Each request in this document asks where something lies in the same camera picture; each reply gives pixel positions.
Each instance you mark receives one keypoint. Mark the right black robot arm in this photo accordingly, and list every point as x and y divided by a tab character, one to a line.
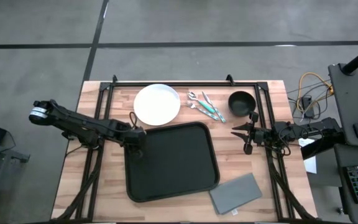
309	129

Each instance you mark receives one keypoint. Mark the black round bowl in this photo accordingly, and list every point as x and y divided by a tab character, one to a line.
241	103

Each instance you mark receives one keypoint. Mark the grey desk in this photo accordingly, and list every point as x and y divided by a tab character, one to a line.
340	174

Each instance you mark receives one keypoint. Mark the black diagonal support bar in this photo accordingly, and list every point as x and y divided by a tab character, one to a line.
315	151

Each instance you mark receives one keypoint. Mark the grey side table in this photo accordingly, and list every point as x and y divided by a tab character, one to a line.
353	99

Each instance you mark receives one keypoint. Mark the black power adapter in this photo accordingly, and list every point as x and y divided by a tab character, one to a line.
307	104

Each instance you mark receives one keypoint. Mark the black plastic serving tray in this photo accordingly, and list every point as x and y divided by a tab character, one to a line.
179	161

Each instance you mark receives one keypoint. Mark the white paper sheet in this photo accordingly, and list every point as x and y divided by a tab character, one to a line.
311	165

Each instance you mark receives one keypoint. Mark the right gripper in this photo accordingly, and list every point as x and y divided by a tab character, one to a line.
261	137

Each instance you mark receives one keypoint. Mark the black metal table frame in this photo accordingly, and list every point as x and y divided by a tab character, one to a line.
182	84

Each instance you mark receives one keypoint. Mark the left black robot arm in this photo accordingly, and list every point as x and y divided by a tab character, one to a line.
79	124

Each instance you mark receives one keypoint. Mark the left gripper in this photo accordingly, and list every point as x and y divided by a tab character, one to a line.
134	138

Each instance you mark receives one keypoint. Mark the white round plate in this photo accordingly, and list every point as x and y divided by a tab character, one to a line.
156	104

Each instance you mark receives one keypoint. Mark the grey cloth napkin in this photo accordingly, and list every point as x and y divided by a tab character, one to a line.
236	194

